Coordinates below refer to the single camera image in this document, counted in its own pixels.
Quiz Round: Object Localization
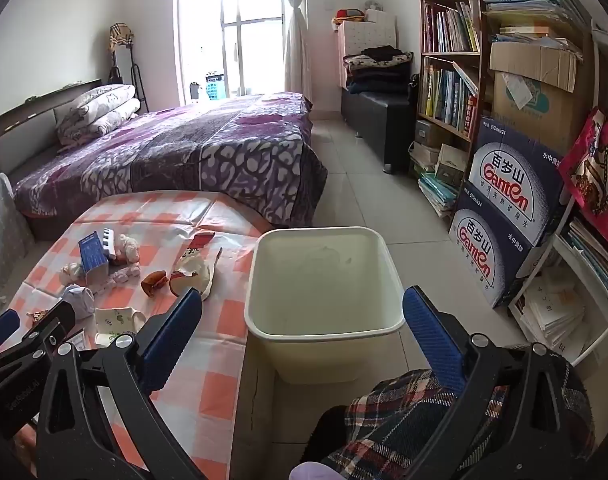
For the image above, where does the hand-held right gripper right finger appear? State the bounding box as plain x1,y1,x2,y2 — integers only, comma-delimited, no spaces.
399,286,580,480

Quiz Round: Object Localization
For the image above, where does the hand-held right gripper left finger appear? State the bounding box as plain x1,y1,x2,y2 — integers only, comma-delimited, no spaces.
35,287,205,480

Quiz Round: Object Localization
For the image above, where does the white paper ball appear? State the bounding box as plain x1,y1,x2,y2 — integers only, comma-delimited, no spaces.
61,285,95,319

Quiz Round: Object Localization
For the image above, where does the crushed white paper cup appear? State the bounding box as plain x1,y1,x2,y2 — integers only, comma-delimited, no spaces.
94,306,147,347

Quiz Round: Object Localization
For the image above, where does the blue cardboard box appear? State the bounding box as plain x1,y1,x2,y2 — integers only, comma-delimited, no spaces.
78,231,110,286

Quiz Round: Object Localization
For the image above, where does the white plastic bin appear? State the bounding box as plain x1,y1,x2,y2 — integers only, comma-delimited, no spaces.
245,226,405,385

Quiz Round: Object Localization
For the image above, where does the orange white checkered tablecloth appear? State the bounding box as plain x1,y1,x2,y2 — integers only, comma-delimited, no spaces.
4,190,279,480

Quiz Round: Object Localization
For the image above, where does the person's plaid trouser leg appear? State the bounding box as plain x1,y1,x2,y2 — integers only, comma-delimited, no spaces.
299,367,596,480

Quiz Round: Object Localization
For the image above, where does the grey checked cushion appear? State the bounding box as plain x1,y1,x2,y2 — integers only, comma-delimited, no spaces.
0,172,35,281

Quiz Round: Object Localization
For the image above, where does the stack of white booklets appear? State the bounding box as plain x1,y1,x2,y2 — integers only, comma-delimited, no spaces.
514,280,588,357

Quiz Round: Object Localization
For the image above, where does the stack of books and booklets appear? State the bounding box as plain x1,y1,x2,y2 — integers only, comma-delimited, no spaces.
409,142,471,219

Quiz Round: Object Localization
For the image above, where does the purple patterned bed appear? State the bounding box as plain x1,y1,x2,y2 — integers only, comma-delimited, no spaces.
12,92,329,228

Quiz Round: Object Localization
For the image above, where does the stack of thin books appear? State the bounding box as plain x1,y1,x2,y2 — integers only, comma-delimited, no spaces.
563,216,608,312

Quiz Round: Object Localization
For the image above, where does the dark wooden bed headboard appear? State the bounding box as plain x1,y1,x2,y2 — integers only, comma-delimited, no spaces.
0,79,104,177

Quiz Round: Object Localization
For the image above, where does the folded floral quilt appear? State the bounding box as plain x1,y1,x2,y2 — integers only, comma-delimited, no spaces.
58,99,141,147
58,84,136,126

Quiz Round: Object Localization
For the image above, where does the black bench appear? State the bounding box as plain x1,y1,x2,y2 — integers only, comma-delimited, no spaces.
340,87,416,174

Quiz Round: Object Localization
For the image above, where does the wooden bookshelf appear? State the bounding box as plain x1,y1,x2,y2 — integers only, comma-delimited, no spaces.
414,0,491,186

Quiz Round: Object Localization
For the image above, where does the colourful printed cloth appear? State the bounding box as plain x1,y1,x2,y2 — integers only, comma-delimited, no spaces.
558,107,608,262

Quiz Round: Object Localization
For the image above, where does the row of upright books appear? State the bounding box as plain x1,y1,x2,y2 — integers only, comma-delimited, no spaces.
423,61,481,137
422,1,481,54

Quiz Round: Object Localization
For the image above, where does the black coat rack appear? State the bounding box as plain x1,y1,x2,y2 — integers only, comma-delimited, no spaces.
108,45,150,114

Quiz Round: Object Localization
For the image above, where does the blue plastic crate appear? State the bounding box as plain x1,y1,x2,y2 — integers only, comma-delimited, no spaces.
205,72,230,101

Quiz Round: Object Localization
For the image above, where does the brown cardboard box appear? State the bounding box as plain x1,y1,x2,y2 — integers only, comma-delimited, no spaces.
488,40,593,157

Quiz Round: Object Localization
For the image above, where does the pile of folded clothes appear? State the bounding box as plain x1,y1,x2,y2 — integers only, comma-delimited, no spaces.
343,46,414,95

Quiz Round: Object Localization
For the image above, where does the plaid scarf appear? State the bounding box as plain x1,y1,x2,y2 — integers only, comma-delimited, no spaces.
108,23,135,54

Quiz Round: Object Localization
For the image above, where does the pink drawer cabinet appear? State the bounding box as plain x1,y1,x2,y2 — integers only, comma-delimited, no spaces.
337,21,365,87

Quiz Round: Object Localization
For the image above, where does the white tufted board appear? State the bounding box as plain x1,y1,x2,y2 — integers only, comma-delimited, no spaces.
343,9,399,58

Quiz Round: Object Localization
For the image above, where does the window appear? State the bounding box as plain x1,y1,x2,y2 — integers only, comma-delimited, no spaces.
174,0,295,107

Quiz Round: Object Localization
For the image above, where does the white curtain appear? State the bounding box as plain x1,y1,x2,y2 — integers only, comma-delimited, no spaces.
279,0,311,99

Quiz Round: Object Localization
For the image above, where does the white metal rack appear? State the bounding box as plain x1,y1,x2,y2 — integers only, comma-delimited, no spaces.
508,24,608,367

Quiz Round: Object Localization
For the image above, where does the stack of papers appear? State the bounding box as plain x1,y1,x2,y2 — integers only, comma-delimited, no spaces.
483,0,588,61

